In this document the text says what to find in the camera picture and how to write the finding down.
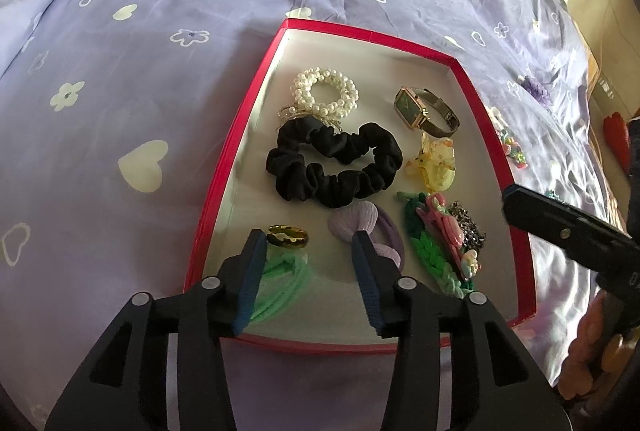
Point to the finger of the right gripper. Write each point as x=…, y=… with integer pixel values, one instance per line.
x=585, y=239

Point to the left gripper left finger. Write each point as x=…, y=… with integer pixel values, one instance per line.
x=251, y=265

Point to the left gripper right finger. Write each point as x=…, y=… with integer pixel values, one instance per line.
x=377, y=277

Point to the green braided hair band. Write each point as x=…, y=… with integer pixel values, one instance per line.
x=429, y=248

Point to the pink cartoon hair clip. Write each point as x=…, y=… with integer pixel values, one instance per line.
x=461, y=244

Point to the black fabric scrunchie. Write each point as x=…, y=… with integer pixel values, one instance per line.
x=313, y=162

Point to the yellow translucent hair claw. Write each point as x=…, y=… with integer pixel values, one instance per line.
x=434, y=165

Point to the gold wrist watch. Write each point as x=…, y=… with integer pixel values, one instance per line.
x=420, y=109

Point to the red jewelry box tray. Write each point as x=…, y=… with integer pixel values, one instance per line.
x=329, y=317

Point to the person's right hand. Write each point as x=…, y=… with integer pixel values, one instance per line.
x=575, y=377

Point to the red plush item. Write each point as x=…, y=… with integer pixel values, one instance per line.
x=616, y=135

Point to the purple floral bed quilt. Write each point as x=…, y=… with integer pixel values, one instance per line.
x=113, y=115

